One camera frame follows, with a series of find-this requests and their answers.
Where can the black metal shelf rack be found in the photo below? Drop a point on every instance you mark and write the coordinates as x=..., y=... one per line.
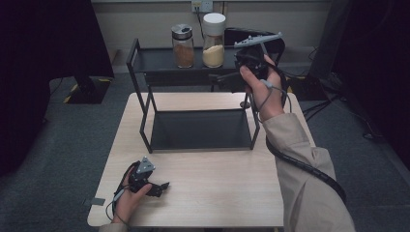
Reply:
x=199, y=129

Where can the black stand base yellow tape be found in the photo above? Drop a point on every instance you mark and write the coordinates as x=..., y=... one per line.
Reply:
x=306, y=88
x=90, y=92

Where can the white wall socket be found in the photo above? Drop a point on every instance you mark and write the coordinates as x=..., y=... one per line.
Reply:
x=202, y=5

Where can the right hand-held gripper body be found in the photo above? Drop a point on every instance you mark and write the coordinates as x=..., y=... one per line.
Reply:
x=253, y=61

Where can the person's left hand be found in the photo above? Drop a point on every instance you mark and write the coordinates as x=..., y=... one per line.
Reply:
x=129, y=203

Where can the grey tape strip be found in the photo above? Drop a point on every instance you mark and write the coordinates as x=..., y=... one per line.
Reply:
x=95, y=201

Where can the dark curtain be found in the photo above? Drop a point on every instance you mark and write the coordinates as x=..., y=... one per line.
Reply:
x=38, y=64
x=380, y=64

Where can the person's right hand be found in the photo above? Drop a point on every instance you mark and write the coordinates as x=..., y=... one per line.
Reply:
x=267, y=96

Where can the white-lidded jar with yellow powder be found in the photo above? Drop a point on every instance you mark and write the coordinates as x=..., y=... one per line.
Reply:
x=213, y=48

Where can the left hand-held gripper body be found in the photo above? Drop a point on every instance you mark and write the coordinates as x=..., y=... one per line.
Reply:
x=141, y=175

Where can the glass jar with brown powder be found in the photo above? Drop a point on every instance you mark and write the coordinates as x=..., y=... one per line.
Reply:
x=183, y=51

